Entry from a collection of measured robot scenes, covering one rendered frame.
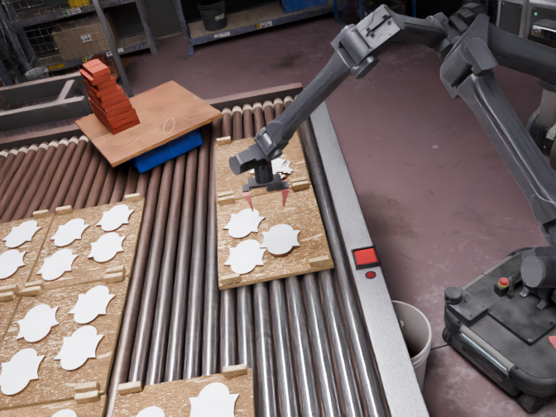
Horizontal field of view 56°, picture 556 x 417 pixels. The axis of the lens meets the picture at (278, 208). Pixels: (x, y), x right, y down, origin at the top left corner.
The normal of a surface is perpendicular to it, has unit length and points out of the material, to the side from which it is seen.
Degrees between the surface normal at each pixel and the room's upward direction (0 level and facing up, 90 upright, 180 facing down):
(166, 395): 0
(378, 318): 0
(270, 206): 0
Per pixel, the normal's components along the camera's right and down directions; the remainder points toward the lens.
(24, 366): -0.16, -0.76
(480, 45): 0.20, -0.31
